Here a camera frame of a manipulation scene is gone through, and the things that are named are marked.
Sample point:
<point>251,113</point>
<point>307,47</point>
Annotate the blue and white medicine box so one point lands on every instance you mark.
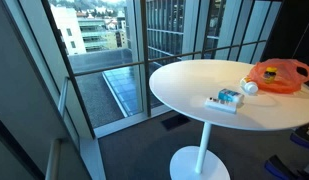
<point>230,95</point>

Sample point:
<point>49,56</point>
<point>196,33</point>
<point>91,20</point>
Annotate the white table pedestal base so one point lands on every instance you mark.
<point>200,165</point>

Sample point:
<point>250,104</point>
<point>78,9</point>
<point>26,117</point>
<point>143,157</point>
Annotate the blue and black cart foot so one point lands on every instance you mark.
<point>304,136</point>
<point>280,168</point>

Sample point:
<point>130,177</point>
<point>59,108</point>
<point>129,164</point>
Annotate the black floor vent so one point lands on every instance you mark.
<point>175,122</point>

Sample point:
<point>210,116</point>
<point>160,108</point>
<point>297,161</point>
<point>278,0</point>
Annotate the white pill organizer box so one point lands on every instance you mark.
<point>220,105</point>

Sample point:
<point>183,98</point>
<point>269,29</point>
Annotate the dark bottle with yellow cap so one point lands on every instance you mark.
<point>270,74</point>

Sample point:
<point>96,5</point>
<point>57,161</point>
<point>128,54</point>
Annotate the grey metal handrail bar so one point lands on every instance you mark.
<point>53,160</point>
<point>63,96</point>

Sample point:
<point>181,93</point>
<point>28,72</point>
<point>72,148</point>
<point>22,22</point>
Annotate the white medicine bottle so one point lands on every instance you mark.
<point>249,86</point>

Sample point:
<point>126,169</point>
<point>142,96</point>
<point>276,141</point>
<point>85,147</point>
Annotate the orange plastic bag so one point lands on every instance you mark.
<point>289,80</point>

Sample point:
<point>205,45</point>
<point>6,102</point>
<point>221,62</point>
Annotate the dark metal window railing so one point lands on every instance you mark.
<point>127,64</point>

